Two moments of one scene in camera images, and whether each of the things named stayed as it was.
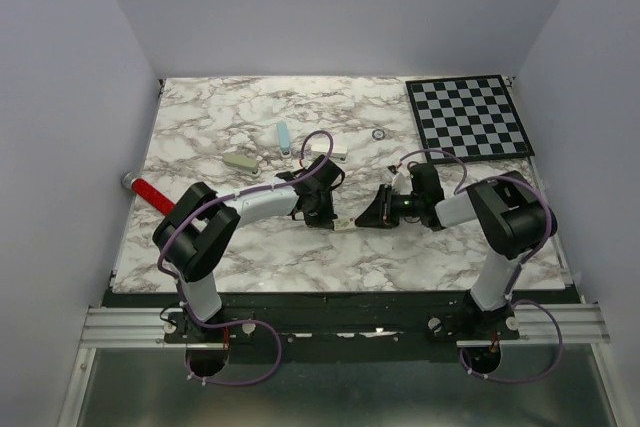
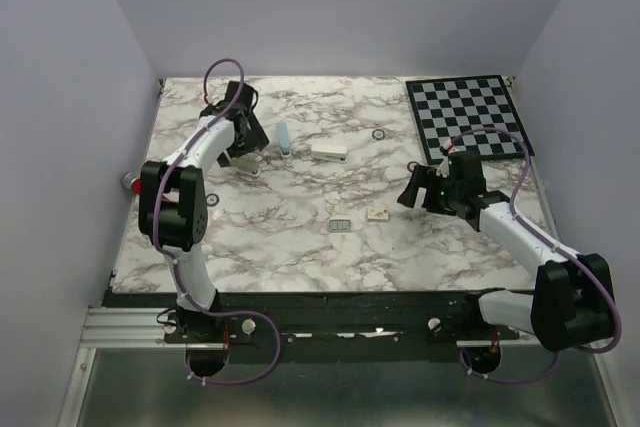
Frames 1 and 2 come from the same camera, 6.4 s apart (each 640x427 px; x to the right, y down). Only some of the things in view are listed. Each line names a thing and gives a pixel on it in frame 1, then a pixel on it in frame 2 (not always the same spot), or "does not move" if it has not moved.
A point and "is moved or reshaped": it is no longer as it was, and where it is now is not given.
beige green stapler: x=242 y=163 does not move
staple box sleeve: x=344 y=224 is moved or reshaped
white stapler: x=337 y=152 does not move
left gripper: x=324 y=221 to x=255 y=139
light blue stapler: x=283 y=132 does not move
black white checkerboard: x=473 y=117 does not move
